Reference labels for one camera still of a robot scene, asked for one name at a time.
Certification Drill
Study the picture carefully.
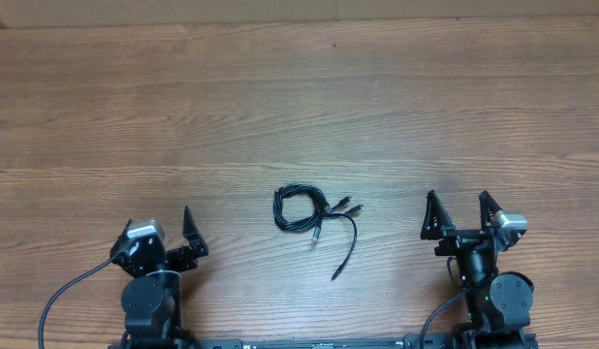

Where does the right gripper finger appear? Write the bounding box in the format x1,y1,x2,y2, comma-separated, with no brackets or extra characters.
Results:
479,191,503,230
420,190,456,240

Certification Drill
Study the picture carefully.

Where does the black thin USB cable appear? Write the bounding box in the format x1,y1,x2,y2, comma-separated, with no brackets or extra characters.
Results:
323,204,364,282

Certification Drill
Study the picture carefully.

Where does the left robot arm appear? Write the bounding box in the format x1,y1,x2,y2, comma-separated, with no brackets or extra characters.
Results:
110,206,208,348

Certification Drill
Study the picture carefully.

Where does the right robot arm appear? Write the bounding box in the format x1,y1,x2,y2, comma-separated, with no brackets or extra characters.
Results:
414,190,538,348

